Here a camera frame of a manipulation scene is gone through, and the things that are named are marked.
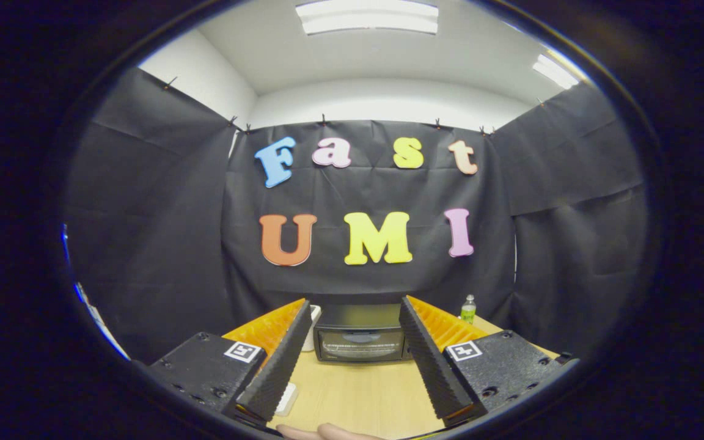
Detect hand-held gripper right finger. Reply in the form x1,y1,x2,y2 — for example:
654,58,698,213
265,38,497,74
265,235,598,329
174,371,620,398
398,295,579,427

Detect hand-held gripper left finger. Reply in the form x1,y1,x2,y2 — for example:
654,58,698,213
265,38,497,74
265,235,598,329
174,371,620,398
147,298,313,423

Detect black toaster oven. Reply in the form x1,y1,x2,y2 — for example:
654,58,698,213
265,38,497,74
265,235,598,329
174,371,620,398
313,304,414,365

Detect white pop-up toaster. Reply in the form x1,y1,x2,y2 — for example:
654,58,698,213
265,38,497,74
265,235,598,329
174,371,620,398
301,305,323,353

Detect long ceiling light panel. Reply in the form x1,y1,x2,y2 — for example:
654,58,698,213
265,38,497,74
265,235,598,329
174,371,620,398
295,0,440,35

